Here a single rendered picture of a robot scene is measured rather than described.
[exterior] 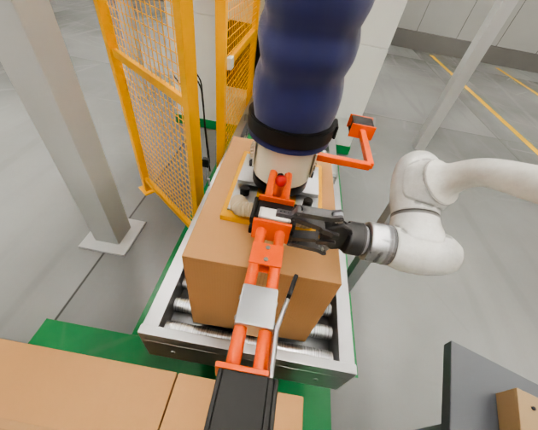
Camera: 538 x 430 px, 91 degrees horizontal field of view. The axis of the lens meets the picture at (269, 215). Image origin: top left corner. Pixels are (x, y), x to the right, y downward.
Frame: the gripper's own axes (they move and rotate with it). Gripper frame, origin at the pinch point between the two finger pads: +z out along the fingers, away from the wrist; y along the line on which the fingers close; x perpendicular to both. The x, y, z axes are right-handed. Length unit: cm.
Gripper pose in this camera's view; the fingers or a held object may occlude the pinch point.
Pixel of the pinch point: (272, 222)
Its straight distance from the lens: 58.7
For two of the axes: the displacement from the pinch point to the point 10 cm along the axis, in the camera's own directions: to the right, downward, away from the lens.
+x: 1.3, -7.0, 7.0
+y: -1.5, 6.9, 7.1
